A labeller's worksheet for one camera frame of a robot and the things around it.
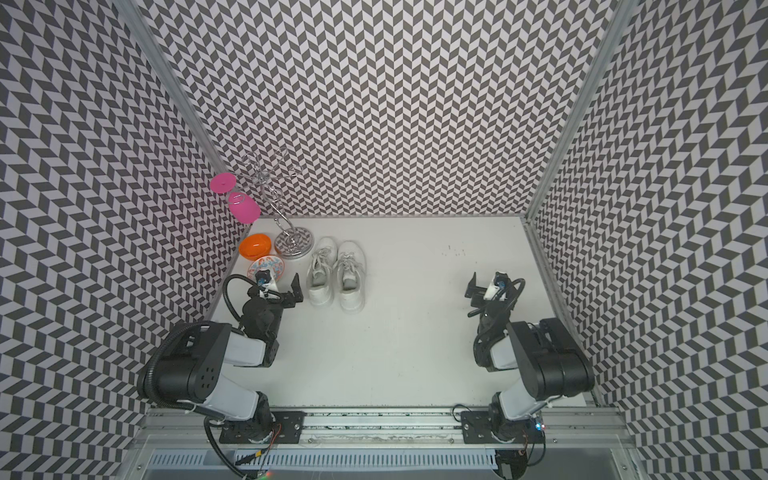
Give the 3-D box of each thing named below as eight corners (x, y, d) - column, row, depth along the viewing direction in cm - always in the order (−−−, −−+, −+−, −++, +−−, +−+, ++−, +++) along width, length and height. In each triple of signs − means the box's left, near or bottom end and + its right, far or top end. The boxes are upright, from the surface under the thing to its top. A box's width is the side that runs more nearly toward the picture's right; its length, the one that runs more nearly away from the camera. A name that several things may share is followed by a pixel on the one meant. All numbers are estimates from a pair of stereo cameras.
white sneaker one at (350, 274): (335, 313, 93) (329, 299, 86) (344, 249, 110) (341, 232, 103) (363, 313, 93) (360, 299, 86) (368, 249, 110) (366, 232, 103)
